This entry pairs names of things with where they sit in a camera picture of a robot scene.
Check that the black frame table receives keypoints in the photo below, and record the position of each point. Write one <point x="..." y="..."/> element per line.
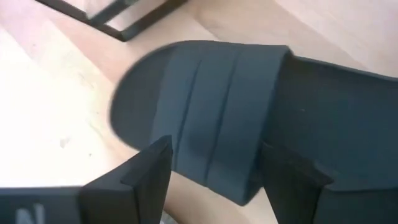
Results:
<point x="124" y="33"/>

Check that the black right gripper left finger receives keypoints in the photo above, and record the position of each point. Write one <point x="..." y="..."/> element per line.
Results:
<point x="136" y="189"/>

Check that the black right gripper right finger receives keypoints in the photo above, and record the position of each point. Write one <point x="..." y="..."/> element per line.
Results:
<point x="292" y="186"/>

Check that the black slide sandal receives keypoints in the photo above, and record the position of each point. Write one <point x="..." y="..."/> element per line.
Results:
<point x="217" y="109"/>

